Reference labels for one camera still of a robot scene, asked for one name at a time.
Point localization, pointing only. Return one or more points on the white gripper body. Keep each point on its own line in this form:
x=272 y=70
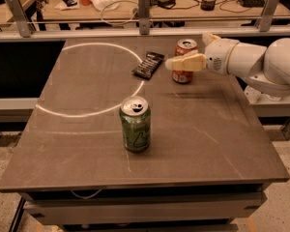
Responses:
x=217 y=57

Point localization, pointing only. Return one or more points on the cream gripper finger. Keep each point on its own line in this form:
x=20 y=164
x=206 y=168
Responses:
x=193 y=62
x=208 y=38

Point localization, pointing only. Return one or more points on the red coke can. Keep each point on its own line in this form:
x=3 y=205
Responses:
x=183 y=46

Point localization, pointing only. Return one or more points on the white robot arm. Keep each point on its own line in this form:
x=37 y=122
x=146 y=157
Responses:
x=264 y=68

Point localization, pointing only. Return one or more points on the green soda can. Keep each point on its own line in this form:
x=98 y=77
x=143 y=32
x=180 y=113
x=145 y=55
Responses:
x=135 y=115

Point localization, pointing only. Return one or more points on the black round container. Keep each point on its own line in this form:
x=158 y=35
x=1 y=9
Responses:
x=208 y=5

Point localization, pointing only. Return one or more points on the black snack bar packet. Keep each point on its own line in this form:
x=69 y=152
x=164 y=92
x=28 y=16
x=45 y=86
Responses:
x=149 y=65

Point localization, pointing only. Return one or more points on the black power adapter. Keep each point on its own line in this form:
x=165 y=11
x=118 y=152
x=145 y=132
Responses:
x=166 y=3

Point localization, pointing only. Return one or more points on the white crumpled bag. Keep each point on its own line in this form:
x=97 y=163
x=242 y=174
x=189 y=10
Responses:
x=105 y=4

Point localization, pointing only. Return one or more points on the grey drawer cabinet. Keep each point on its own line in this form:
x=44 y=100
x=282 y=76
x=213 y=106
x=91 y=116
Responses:
x=149 y=206

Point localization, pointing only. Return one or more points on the wooden background desk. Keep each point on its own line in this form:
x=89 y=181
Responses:
x=117 y=11

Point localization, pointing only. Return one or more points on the grey metal rail frame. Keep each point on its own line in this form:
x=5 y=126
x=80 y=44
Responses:
x=20 y=20

